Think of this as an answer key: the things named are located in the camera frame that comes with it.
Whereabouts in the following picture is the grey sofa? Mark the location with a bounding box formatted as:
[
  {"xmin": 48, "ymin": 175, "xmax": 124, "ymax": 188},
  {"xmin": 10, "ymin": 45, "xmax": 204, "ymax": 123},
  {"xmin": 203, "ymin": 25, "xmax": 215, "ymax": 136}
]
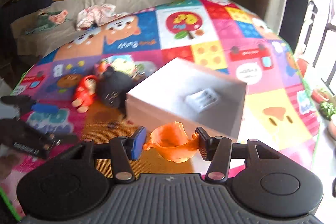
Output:
[{"xmin": 11, "ymin": 0, "xmax": 180, "ymax": 57}]

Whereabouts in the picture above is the blue white tissue pack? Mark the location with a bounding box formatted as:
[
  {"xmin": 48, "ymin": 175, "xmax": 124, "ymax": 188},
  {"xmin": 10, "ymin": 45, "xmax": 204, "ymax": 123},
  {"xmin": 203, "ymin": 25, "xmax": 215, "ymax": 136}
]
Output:
[{"xmin": 101, "ymin": 55, "xmax": 157, "ymax": 81}]

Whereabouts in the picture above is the white battery charger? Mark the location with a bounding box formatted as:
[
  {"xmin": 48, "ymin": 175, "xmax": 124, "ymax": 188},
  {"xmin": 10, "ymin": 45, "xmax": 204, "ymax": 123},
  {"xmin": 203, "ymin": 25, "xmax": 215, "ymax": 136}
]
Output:
[{"xmin": 185, "ymin": 88, "xmax": 219, "ymax": 113}]

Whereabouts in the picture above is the red plant pot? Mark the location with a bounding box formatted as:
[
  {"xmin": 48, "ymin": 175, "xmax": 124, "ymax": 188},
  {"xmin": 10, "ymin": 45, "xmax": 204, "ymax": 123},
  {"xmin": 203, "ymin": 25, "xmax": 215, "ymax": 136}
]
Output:
[{"xmin": 296, "ymin": 57, "xmax": 310, "ymax": 77}]

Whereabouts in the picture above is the orange plastic cup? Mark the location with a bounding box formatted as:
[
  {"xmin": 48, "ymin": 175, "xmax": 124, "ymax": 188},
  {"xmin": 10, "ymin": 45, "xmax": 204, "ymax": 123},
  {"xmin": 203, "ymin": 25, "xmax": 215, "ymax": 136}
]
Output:
[{"xmin": 143, "ymin": 122, "xmax": 199, "ymax": 163}]

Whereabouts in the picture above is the red hooded doll figure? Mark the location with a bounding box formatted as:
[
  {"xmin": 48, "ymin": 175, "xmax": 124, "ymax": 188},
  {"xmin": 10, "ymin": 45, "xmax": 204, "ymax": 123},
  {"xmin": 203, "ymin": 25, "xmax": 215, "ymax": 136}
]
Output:
[{"xmin": 71, "ymin": 75, "xmax": 98, "ymax": 113}]

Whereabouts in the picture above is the black plush toy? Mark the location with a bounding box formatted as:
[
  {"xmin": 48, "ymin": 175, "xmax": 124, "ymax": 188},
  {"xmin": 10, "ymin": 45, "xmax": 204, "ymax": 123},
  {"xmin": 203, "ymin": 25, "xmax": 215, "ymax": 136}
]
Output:
[{"xmin": 96, "ymin": 67, "xmax": 135, "ymax": 115}]

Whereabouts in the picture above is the white cardboard box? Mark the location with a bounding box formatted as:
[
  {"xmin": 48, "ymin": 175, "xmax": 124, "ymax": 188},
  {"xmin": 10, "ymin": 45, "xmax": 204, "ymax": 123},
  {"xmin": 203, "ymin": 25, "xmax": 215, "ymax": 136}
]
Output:
[{"xmin": 126, "ymin": 58, "xmax": 247, "ymax": 141}]

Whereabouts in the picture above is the crumpled pink white cloth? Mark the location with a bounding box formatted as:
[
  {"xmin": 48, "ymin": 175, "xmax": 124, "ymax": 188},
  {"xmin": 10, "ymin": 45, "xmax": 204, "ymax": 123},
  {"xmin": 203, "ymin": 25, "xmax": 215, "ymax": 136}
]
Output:
[{"xmin": 76, "ymin": 3, "xmax": 128, "ymax": 31}]

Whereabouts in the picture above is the colourful cartoon play mat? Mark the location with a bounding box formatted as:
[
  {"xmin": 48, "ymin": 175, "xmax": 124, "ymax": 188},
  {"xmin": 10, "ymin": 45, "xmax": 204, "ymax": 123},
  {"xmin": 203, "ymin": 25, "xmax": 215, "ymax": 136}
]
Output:
[{"xmin": 0, "ymin": 0, "xmax": 326, "ymax": 222}]

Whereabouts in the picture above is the small pink cloth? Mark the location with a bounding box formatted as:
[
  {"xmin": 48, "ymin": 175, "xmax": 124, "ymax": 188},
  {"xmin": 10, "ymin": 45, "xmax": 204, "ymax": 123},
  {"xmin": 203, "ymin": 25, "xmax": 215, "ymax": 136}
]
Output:
[{"xmin": 49, "ymin": 10, "xmax": 68, "ymax": 24}]

